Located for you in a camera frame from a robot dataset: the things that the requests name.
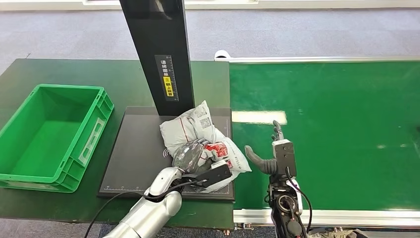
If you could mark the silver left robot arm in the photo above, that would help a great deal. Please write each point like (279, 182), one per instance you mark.
(152, 207)

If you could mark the clear label on crate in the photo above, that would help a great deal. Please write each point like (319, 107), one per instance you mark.
(92, 141)

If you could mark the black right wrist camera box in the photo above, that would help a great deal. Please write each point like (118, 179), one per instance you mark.
(284, 156)

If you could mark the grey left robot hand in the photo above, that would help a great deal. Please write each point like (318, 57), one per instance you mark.
(190, 156)

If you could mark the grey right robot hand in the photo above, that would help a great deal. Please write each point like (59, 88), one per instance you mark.
(264, 164)

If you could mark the black inbound scanner machine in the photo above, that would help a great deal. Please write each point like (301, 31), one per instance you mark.
(137, 154)

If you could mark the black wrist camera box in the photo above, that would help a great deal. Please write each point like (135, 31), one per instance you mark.
(216, 174)
(284, 156)

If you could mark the grey plastic mailer package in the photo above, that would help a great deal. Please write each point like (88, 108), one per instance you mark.
(190, 126)

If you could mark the black yellow column label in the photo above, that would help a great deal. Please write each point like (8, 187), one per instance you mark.
(168, 78)

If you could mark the green conveyor belt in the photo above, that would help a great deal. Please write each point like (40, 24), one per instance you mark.
(344, 138)

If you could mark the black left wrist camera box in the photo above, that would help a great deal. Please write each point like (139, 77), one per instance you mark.
(216, 174)

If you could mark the green plastic crate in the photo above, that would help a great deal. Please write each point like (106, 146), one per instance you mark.
(46, 144)

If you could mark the silver conveyor side rail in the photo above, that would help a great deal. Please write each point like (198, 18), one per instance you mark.
(311, 59)
(344, 217)

